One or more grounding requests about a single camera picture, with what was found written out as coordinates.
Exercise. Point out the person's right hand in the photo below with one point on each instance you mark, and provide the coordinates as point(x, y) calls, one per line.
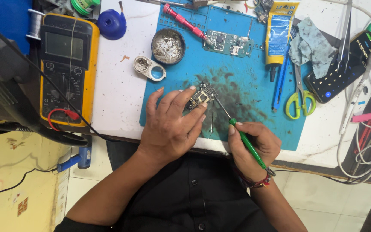
point(262, 148)

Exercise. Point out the person's left hand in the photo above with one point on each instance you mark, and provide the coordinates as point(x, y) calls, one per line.
point(167, 129)

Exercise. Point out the small black gold circuit board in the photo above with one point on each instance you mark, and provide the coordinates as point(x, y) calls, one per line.
point(206, 93)

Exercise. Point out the thin dark tweezers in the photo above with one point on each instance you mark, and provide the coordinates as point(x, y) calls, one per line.
point(211, 124)

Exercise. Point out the silver loupe magnifier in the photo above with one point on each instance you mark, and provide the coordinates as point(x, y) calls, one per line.
point(148, 67)

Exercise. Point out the blue utility knife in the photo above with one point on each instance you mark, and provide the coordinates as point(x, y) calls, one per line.
point(280, 83)

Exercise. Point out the person's black shirt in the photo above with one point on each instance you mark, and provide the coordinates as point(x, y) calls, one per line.
point(188, 199)

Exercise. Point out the blue silicone repair mat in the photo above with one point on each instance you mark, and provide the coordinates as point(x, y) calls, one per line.
point(237, 74)

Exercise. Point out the round tin of solder scraps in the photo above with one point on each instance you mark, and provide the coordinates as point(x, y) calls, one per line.
point(168, 46)

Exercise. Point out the blue heat gun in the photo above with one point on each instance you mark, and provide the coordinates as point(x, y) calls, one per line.
point(84, 156)

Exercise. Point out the red multimeter plug lead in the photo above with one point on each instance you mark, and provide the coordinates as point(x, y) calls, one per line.
point(71, 114)

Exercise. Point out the black smartphone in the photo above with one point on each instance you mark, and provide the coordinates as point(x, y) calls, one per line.
point(337, 80)

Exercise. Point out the red flat tool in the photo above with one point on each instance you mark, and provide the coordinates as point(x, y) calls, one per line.
point(365, 132)

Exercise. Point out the green phone circuit board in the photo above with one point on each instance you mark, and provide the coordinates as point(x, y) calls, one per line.
point(229, 43)

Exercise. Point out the stained grey cloth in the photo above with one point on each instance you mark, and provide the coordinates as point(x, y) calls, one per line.
point(311, 48)

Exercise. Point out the yellow glue tube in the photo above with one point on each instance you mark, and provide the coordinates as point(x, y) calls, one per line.
point(279, 35)

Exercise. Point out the yellow black multimeter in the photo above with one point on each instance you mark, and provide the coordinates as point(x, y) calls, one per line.
point(64, 74)

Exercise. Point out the blue round dispenser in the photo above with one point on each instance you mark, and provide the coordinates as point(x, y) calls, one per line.
point(111, 25)

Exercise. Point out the long silver tweezers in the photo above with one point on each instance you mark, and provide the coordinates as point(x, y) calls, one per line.
point(345, 38)

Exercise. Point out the small dark circuit boards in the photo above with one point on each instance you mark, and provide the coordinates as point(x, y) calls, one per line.
point(262, 9)

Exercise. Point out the black soldering station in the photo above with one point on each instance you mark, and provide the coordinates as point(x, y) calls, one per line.
point(2, 80)

